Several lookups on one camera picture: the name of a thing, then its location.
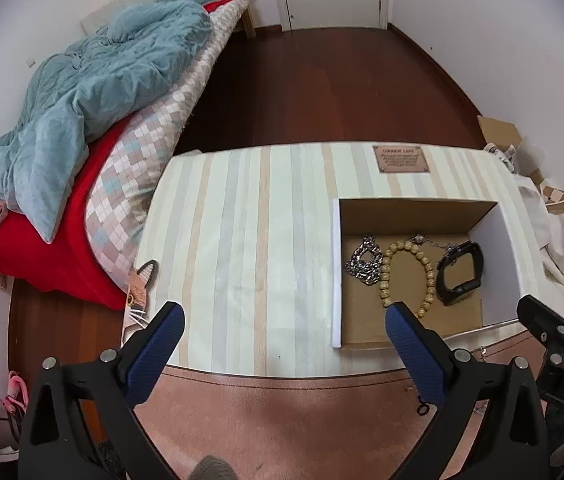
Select brown cardboard box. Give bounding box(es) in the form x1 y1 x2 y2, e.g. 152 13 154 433
476 115 546 187

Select white cloth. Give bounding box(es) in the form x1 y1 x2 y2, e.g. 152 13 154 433
516 179 564 292

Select pink slippers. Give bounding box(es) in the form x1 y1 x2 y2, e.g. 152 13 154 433
0 370 31 442

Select cat print cushion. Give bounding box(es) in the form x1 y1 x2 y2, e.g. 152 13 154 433
122 259 159 347

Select white cardboard box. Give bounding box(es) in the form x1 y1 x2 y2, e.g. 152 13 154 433
331 197 549 350

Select blue quilt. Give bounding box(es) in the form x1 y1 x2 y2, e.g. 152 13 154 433
0 0 241 244

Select grey knitted item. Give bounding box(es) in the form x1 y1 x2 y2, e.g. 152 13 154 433
189 454 241 480

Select checkered mattress cover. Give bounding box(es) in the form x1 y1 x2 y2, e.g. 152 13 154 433
84 0 253 297

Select brown label patch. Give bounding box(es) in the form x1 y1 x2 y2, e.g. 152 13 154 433
372 144 432 174

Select striped table cover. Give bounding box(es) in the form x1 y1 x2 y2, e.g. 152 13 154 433
134 141 564 382

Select wooden bed leg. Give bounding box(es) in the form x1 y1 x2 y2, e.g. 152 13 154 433
241 2 258 39

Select silver chain necklace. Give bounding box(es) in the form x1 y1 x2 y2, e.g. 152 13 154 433
344 233 388 289

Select red bed sheet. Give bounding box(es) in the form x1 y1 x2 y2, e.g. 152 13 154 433
0 0 243 312

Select black smartwatch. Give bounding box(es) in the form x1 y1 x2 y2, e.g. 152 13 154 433
434 241 486 307

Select wooden bead bracelet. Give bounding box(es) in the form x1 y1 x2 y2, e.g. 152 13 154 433
377 239 437 320

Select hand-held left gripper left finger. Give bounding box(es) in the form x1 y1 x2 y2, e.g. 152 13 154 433
18 302 185 480

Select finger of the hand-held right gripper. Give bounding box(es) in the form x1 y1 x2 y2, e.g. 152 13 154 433
516 294 564 357

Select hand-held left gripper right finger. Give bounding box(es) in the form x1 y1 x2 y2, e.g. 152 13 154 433
384 302 551 480

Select thin silver necklace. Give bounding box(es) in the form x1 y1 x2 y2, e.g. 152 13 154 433
411 233 459 255

